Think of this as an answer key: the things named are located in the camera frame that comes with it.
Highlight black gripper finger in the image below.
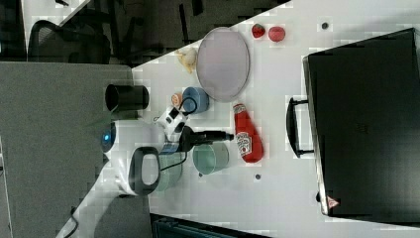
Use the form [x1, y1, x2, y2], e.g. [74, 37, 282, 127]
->
[197, 131, 234, 143]

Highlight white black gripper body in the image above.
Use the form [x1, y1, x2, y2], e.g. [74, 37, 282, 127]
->
[156, 106, 193, 153]

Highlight red ketchup bottle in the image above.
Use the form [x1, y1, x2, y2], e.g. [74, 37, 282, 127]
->
[233, 103, 263, 163]

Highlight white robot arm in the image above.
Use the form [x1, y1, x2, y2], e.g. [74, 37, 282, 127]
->
[55, 106, 234, 238]

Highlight green plastic strainer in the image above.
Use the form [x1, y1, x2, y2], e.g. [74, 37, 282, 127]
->
[157, 153, 183, 191]

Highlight green mug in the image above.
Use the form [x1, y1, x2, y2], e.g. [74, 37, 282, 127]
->
[193, 142, 229, 175]

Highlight orange slice toy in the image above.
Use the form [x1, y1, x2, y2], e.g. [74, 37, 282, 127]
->
[171, 92, 182, 107]

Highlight blue bowl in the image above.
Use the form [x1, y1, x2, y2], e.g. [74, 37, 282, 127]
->
[182, 87, 209, 114]

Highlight black cup upper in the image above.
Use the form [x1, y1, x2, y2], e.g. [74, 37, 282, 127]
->
[105, 84, 150, 111]

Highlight peeled banana toy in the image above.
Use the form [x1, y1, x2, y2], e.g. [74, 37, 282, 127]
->
[175, 48, 197, 73]

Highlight grey round plate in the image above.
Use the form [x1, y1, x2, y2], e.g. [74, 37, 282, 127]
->
[196, 27, 250, 102]

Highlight black office chair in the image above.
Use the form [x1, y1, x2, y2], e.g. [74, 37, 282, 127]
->
[28, 20, 111, 64]

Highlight red strawberry toy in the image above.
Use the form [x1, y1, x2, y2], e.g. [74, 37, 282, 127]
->
[252, 24, 265, 39]

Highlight red tomato toy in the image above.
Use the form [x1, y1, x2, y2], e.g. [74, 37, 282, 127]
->
[268, 26, 285, 43]

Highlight black toaster oven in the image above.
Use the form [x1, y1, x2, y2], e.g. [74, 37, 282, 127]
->
[286, 28, 420, 227]

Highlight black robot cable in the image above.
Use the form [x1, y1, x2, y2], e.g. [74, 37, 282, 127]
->
[159, 96, 199, 173]

